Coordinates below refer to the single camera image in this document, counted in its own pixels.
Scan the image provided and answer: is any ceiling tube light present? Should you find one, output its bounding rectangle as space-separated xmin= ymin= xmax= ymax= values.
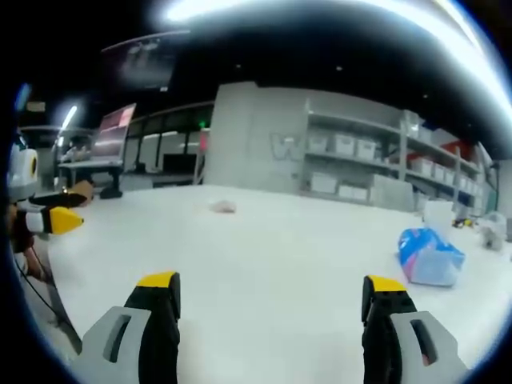
xmin=59 ymin=104 xmax=79 ymax=130

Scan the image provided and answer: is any hanging dark monitor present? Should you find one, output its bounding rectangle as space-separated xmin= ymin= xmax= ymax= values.
xmin=101 ymin=33 xmax=180 ymax=91

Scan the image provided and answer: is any large slanted display screen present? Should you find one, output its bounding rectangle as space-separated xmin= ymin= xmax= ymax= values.
xmin=93 ymin=102 xmax=138 ymax=162

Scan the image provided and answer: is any crumpled clear plastic bag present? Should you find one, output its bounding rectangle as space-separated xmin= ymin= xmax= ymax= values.
xmin=478 ymin=211 xmax=508 ymax=250

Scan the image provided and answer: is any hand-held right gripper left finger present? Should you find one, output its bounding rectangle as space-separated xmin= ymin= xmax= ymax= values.
xmin=71 ymin=270 xmax=182 ymax=384

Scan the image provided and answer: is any white open container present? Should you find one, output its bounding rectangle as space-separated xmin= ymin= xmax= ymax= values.
xmin=422 ymin=199 xmax=455 ymax=234

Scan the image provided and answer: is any black cable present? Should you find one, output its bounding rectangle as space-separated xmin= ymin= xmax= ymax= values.
xmin=14 ymin=254 xmax=61 ymax=321

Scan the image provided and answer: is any brown cardboard box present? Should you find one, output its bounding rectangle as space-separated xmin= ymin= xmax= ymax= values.
xmin=65 ymin=179 xmax=95 ymax=207

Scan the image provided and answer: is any grey work desk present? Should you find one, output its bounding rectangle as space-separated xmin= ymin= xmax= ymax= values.
xmin=58 ymin=158 xmax=124 ymax=194

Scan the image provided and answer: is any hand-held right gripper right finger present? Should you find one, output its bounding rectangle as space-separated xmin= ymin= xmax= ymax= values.
xmin=362 ymin=274 xmax=471 ymax=384

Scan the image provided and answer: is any grey metal storage shelf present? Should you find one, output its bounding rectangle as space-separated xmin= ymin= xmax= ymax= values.
xmin=302 ymin=98 xmax=487 ymax=210

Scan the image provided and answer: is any blue printed resealable bag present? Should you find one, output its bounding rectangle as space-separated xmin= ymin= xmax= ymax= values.
xmin=397 ymin=226 xmax=467 ymax=288

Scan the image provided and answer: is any row of white storage bins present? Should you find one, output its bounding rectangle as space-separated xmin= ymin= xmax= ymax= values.
xmin=310 ymin=131 xmax=482 ymax=202

